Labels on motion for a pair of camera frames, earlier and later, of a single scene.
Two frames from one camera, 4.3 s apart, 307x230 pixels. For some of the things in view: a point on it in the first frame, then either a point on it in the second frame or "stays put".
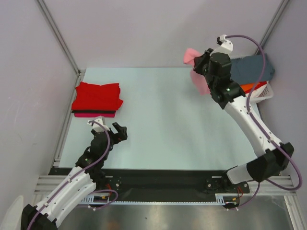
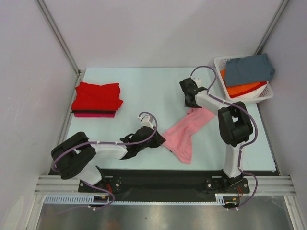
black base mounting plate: [163, 181] stays put
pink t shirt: [199, 79] → [179, 140]
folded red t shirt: [89, 97] stays put
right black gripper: [201, 63] → [189, 96]
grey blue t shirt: [248, 69] stays put
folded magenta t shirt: [95, 115] stays put
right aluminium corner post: [277, 14] stays put
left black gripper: [120, 136] → [158, 140]
